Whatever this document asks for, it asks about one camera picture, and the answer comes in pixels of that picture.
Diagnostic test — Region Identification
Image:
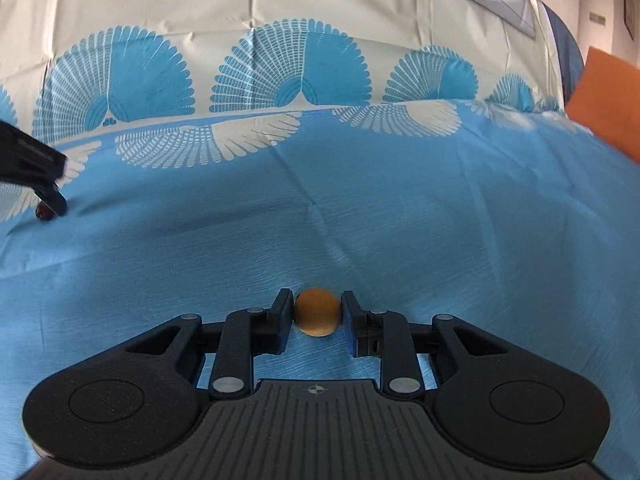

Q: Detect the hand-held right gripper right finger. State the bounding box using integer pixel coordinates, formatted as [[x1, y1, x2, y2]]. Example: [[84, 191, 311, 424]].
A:
[[341, 290, 521, 397]]

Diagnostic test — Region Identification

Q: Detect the tan round longan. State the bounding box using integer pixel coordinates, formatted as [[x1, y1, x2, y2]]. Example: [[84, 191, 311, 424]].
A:
[[293, 288, 344, 337]]

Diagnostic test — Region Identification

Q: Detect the blue fan-print tablecloth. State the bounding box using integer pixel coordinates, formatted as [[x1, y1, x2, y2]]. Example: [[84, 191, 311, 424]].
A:
[[0, 0, 640, 461]]

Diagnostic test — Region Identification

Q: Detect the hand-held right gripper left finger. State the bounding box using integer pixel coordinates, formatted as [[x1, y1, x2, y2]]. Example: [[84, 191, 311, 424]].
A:
[[122, 288, 295, 401]]

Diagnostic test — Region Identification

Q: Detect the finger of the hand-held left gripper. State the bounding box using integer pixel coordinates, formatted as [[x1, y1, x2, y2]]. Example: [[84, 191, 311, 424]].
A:
[[30, 181, 69, 219]]

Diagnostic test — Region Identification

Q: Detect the orange cushion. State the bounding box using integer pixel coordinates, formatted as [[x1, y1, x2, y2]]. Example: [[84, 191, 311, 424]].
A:
[[564, 46, 640, 163]]

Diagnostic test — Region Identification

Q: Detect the framed wall picture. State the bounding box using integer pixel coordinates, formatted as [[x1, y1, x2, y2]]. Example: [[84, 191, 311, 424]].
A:
[[622, 0, 640, 38]]

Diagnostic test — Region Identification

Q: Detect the blue-grey sofa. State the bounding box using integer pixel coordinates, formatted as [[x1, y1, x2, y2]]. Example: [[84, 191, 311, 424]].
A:
[[541, 4, 587, 107]]

